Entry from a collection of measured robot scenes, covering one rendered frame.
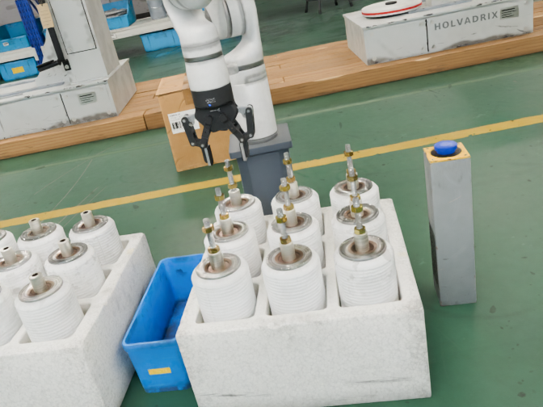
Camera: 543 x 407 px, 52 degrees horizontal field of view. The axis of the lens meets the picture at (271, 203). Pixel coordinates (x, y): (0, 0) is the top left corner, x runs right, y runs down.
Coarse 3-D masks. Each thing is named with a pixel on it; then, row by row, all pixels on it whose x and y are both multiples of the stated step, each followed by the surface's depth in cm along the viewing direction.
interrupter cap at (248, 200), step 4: (244, 196) 115; (248, 196) 115; (252, 196) 114; (224, 200) 115; (228, 200) 115; (244, 200) 114; (248, 200) 113; (252, 200) 112; (228, 204) 113; (244, 204) 111; (248, 204) 111; (252, 204) 111; (228, 208) 111; (232, 208) 111; (236, 208) 110; (240, 208) 110; (244, 208) 110
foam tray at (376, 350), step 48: (192, 288) 101; (336, 288) 92; (192, 336) 89; (240, 336) 88; (288, 336) 87; (336, 336) 87; (384, 336) 86; (192, 384) 93; (240, 384) 93; (288, 384) 92; (336, 384) 91; (384, 384) 90
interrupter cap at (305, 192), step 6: (300, 186) 114; (282, 192) 113; (300, 192) 112; (306, 192) 111; (312, 192) 110; (276, 198) 111; (282, 198) 111; (294, 198) 110; (300, 198) 109; (306, 198) 108
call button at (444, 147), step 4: (436, 144) 101; (440, 144) 100; (444, 144) 100; (448, 144) 100; (452, 144) 99; (456, 144) 99; (436, 148) 99; (440, 148) 99; (444, 148) 99; (448, 148) 98; (452, 148) 98; (456, 148) 99; (436, 152) 101; (440, 152) 100; (444, 152) 99; (448, 152) 99; (452, 152) 99
